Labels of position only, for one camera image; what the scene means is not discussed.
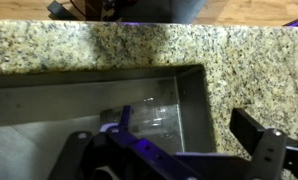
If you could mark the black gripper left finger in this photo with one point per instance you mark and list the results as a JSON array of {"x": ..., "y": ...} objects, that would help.
[{"x": 125, "y": 118}]

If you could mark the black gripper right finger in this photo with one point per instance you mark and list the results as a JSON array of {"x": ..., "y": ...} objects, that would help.
[{"x": 247, "y": 131}]

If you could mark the clear drinking glass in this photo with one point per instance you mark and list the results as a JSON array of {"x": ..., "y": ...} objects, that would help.
[{"x": 145, "y": 118}]

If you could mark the stainless steel sink basin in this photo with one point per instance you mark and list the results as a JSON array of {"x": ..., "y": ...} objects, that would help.
[{"x": 55, "y": 110}]

